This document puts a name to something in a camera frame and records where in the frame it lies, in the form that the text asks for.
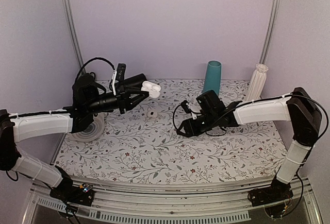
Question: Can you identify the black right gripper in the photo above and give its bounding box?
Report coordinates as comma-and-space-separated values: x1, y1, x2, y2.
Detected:
176, 111, 218, 137

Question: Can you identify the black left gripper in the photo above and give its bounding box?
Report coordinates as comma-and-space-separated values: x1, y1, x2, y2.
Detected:
86, 84, 149, 114

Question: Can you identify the white earbuds charging case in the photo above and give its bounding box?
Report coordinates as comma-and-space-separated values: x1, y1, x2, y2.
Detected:
141, 81, 161, 99

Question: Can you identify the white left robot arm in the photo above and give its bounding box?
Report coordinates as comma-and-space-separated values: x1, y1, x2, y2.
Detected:
1, 63, 150, 200

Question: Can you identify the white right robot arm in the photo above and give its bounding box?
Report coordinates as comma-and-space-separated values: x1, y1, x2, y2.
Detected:
176, 88, 322, 201

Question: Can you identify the small beige earbuds case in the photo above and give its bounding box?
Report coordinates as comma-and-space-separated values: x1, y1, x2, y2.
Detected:
147, 110, 158, 118

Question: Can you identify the black cylinder speaker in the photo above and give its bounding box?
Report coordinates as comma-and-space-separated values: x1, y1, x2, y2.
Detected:
123, 73, 147, 85

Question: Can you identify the floral table mat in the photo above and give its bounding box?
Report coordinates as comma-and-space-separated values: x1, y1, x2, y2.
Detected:
55, 80, 287, 184

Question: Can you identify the teal vase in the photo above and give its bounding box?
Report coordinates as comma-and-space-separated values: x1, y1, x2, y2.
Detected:
202, 61, 222, 96

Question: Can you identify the grey spiral pattern plate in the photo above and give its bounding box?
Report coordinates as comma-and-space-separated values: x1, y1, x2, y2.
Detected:
68, 113, 105, 143

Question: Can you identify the white ribbed vase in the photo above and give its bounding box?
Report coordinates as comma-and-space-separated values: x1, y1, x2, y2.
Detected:
245, 63, 269, 101

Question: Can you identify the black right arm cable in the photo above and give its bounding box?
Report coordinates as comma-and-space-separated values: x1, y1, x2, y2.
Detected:
172, 104, 189, 133

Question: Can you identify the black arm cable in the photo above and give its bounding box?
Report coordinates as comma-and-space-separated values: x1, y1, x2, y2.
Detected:
172, 104, 189, 133
74, 57, 117, 80

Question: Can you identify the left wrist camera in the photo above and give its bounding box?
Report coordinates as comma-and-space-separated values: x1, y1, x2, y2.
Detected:
116, 63, 126, 81

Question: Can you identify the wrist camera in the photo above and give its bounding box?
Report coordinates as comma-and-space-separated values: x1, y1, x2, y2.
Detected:
180, 100, 200, 119
116, 63, 126, 81

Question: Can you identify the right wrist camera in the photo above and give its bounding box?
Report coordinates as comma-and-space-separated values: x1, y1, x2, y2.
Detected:
180, 100, 200, 119

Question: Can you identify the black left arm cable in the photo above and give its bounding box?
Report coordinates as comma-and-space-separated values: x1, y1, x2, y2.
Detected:
74, 57, 117, 80

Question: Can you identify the aluminium front rail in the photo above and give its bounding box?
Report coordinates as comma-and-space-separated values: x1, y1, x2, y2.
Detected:
23, 176, 320, 224

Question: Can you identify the left aluminium post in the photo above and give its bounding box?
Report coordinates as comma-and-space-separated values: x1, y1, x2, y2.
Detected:
62, 0, 84, 68

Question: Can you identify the aluminium post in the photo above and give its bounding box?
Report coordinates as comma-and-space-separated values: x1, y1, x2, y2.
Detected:
259, 0, 281, 64
62, 0, 84, 68

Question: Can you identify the right aluminium post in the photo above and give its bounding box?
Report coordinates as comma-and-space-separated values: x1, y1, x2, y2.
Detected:
259, 0, 281, 64

